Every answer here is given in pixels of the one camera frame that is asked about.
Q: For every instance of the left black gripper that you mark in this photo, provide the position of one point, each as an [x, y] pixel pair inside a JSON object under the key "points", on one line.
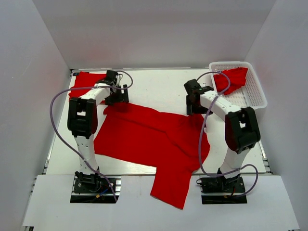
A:
{"points": [[122, 97]]}

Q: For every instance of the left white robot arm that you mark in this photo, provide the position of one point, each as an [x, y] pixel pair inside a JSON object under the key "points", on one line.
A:
{"points": [[88, 92]]}

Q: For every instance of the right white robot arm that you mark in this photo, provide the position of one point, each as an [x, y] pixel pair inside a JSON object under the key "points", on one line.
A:
{"points": [[241, 130]]}

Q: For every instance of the folded red t shirt stack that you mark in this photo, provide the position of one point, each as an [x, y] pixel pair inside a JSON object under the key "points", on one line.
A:
{"points": [[84, 79]]}

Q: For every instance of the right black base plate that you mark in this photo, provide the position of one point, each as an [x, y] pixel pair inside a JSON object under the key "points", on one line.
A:
{"points": [[215, 192]]}

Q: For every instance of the white plastic basket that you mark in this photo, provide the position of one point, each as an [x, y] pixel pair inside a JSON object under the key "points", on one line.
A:
{"points": [[251, 94]]}

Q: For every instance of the red t shirt in basket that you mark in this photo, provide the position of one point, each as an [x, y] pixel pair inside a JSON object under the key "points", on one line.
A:
{"points": [[237, 77]]}

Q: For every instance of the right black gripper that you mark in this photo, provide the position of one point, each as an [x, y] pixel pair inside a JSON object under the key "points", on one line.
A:
{"points": [[191, 109]]}

